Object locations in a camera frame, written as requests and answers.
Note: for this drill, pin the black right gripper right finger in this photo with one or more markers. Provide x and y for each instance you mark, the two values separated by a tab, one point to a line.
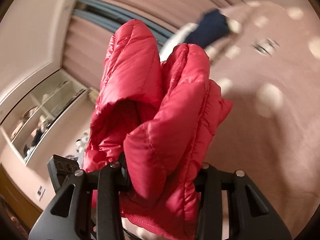
250	214

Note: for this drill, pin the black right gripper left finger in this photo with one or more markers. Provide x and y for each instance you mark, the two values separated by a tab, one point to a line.
86	206

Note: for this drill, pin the red puffer jacket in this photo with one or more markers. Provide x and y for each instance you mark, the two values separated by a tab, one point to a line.
163	116

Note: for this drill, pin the beige pleated lamp shade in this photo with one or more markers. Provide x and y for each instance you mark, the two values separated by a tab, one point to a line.
93	94

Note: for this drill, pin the brown polka dot bedspread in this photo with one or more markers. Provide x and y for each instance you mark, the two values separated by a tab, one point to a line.
270	70

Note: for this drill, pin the blue curtain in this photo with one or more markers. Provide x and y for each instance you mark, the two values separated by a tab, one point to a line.
111	17

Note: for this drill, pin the white goose plush toy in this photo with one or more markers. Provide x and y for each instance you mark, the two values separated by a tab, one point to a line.
177	38

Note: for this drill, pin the navy blue folded garment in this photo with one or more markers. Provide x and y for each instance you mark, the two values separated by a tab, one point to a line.
211	28

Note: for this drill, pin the pink curtain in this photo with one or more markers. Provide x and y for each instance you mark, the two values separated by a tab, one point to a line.
86	43

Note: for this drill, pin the white wall shelf unit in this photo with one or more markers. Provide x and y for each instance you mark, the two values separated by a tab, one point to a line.
25	126

